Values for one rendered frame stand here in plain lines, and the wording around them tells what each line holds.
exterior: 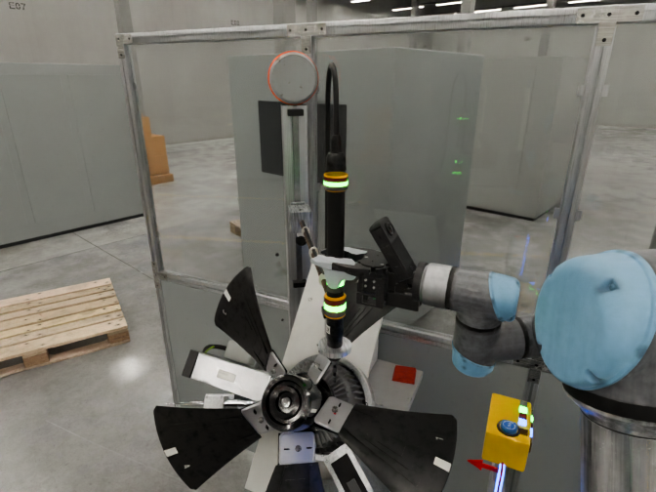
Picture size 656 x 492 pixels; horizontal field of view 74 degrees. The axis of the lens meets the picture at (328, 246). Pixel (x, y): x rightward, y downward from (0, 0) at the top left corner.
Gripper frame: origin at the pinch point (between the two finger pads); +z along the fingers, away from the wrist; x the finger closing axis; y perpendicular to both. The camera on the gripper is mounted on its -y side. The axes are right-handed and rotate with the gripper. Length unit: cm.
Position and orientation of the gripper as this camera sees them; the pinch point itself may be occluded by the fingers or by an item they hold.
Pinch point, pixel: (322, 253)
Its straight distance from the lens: 83.7
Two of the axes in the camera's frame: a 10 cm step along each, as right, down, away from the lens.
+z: -9.1, -1.5, 3.9
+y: 0.0, 9.3, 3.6
